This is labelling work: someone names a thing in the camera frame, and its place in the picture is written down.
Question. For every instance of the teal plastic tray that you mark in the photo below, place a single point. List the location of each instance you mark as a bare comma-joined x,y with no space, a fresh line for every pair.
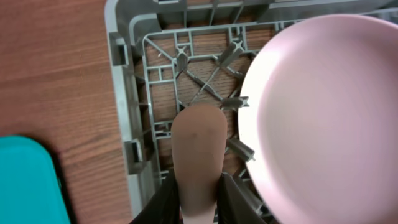
30,190

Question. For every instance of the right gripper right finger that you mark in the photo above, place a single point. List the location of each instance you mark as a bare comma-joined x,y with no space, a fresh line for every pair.
232,207

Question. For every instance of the grey dishwasher rack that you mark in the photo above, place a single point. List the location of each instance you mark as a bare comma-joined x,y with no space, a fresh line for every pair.
167,55

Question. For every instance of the white plastic fork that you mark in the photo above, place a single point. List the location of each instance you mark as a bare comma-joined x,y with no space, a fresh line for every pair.
198,137

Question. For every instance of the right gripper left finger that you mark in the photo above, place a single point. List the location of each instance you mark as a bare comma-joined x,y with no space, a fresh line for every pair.
163,207

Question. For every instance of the pink round plate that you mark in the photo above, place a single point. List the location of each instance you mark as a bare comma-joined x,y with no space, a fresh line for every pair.
322,121

